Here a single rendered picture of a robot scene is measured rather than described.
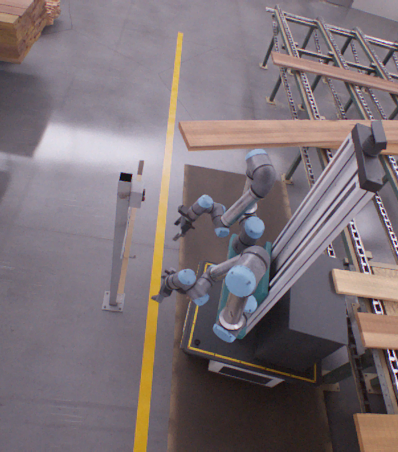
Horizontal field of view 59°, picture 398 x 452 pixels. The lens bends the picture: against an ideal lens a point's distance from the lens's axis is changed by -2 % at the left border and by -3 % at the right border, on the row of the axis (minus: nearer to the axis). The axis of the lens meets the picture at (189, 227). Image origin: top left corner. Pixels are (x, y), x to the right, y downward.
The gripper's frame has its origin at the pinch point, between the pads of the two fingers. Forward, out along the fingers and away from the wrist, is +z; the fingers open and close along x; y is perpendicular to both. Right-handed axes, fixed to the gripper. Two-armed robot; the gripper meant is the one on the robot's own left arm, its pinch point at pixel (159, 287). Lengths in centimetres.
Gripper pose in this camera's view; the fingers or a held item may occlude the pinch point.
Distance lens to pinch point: 196.1
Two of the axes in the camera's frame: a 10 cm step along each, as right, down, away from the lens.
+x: -3.5, 7.8, -5.2
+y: -7.8, -5.5, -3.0
